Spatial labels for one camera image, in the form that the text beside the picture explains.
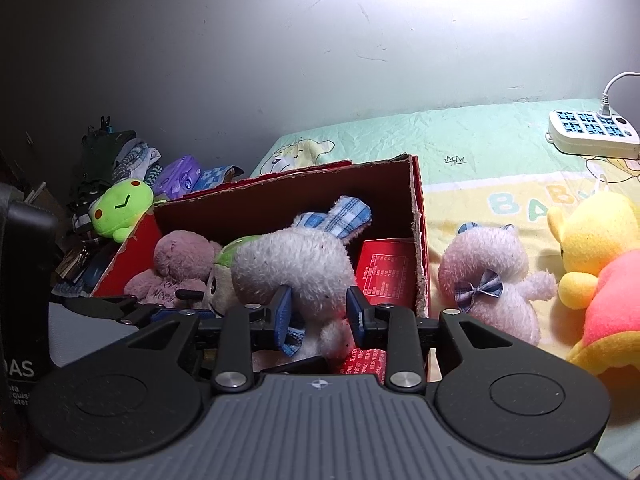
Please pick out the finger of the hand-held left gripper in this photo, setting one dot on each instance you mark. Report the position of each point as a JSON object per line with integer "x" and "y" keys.
{"x": 100, "y": 306}
{"x": 191, "y": 294}

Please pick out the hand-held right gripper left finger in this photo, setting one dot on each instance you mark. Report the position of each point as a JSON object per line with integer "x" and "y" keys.
{"x": 282, "y": 312}

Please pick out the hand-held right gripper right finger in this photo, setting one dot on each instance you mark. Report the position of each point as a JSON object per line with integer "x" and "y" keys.
{"x": 356, "y": 314}

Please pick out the green-headed plush toy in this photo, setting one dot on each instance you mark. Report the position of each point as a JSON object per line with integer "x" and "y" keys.
{"x": 225, "y": 256}

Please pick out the white plush bunny plaid bow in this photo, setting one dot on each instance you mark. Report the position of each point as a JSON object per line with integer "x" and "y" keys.
{"x": 295, "y": 260}
{"x": 490, "y": 270}

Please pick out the red-lined cardboard box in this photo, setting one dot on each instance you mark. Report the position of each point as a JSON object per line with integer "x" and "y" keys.
{"x": 280, "y": 195}

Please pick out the yellow plush bear pink shirt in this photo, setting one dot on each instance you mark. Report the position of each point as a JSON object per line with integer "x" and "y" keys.
{"x": 600, "y": 232}

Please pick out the blue plastic object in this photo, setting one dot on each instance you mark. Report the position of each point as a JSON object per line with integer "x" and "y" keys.
{"x": 97, "y": 266}

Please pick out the purple plush teddy bear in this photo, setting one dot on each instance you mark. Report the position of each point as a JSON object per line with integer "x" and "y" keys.
{"x": 175, "y": 255}

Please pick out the red printed carton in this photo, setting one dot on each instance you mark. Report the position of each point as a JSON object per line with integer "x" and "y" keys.
{"x": 390, "y": 266}

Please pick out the green plush frog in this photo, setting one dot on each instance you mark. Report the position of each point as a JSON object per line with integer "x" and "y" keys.
{"x": 125, "y": 205}

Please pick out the purple plastic packet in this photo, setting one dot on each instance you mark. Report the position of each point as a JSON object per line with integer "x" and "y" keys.
{"x": 177, "y": 175}

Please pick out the dark clothes pile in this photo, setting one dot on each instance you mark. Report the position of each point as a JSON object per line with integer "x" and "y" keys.
{"x": 100, "y": 160}

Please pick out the printed green bed sheet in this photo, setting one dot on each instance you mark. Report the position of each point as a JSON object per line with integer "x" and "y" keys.
{"x": 475, "y": 130}

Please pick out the white power strip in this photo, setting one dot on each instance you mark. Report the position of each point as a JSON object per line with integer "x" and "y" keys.
{"x": 575, "y": 146}

